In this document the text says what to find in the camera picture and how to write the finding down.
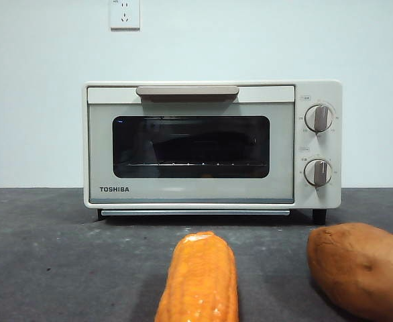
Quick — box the purple eggplant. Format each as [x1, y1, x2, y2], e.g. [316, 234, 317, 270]
[151, 132, 256, 162]

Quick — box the oven door with beige handle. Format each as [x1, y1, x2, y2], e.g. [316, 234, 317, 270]
[87, 85, 296, 205]

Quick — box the white Toshiba toaster oven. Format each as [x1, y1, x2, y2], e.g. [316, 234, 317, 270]
[83, 80, 343, 225]

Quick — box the metal crumb tray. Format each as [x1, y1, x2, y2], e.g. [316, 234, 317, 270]
[101, 209, 290, 216]

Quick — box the orange corn cob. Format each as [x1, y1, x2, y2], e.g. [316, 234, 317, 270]
[154, 231, 239, 322]

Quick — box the timer knob with beige grip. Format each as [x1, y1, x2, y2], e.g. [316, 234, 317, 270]
[303, 159, 333, 187]

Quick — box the temperature knob with beige grip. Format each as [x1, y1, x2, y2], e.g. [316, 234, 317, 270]
[304, 104, 334, 133]

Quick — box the brown sweet potato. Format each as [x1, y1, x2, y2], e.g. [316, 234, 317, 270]
[306, 223, 393, 322]

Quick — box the metal wire oven rack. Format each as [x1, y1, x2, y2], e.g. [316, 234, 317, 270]
[125, 162, 266, 168]

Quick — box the white wall socket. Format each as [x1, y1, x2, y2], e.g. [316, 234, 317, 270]
[110, 0, 141, 31]

